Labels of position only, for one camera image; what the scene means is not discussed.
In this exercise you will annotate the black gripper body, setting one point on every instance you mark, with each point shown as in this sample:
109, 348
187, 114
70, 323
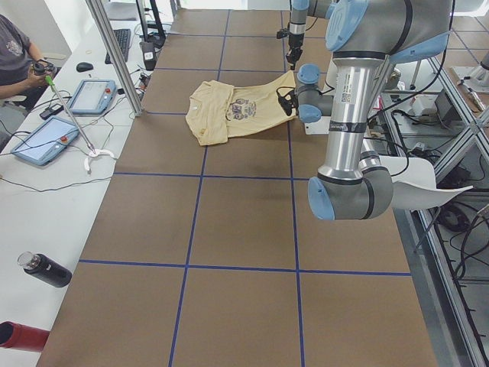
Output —
296, 112
294, 40

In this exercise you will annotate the blue teach pendant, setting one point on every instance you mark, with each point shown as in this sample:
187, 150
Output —
46, 142
92, 97

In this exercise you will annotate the near blue teach pendant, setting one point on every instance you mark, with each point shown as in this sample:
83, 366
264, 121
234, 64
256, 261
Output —
46, 142

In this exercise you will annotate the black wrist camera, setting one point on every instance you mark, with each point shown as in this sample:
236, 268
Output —
282, 33

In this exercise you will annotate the far blue teach pendant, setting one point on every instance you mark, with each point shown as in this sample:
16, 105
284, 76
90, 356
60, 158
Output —
92, 97

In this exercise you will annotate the red cylinder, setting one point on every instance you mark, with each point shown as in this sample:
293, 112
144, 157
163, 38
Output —
22, 337

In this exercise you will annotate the seated person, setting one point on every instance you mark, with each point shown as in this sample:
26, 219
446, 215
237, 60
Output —
18, 53

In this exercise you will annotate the black keyboard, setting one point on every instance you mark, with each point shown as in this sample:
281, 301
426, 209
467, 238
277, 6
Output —
123, 38

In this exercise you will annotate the aluminium frame post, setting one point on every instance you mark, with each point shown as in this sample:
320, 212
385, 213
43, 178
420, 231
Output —
118, 62

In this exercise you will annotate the black water bottle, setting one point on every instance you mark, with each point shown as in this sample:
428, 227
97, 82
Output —
44, 269

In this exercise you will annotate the black box with label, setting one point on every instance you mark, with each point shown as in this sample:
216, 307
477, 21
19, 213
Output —
149, 55

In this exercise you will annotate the beige long-sleeve graphic shirt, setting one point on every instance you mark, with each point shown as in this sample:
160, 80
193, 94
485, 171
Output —
219, 111

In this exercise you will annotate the black computer mouse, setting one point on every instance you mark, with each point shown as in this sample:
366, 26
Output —
83, 67

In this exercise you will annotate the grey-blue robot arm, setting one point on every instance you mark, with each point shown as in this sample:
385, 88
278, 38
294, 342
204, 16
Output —
300, 11
361, 35

